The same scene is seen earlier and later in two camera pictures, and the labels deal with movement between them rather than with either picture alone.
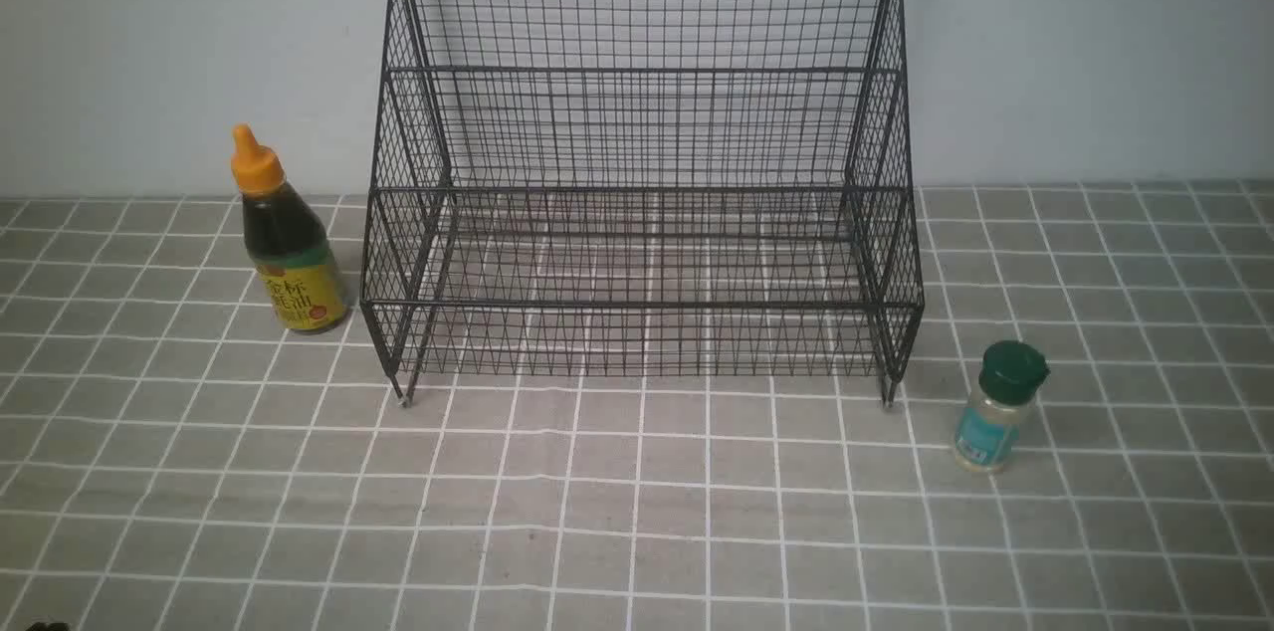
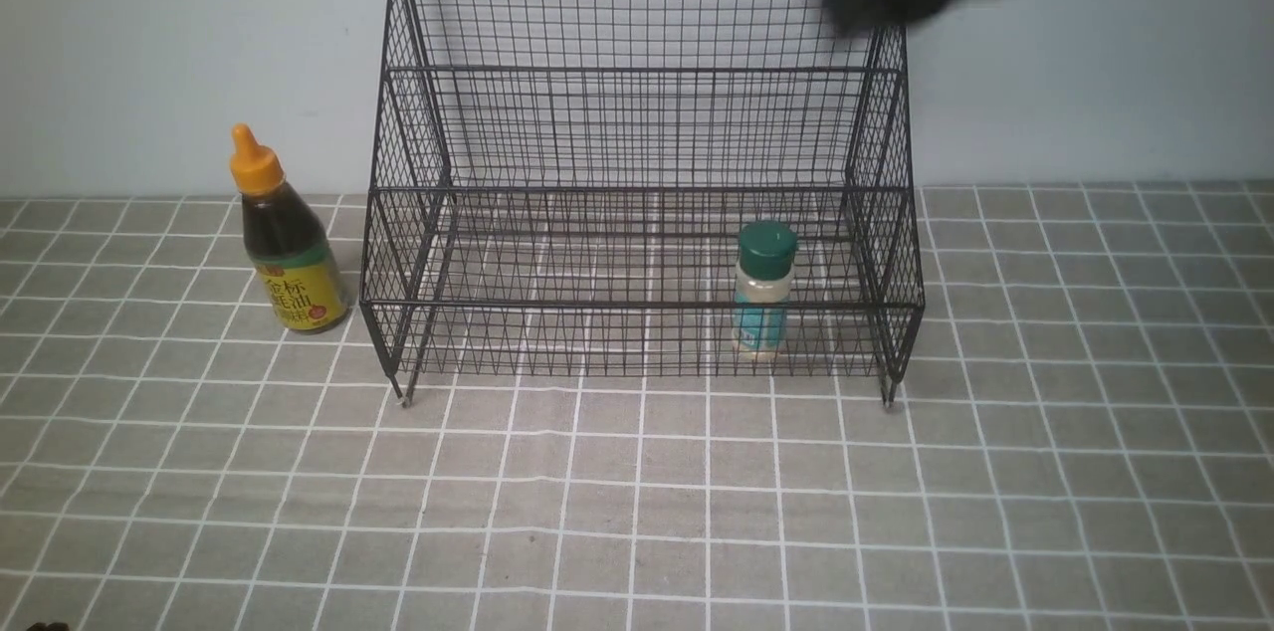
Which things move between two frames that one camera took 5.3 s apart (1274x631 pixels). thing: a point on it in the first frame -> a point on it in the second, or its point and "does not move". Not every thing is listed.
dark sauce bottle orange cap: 290,252 does not move
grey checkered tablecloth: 168,462 does not move
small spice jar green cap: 1009,375 -> 764,288
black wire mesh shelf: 644,161 does not move
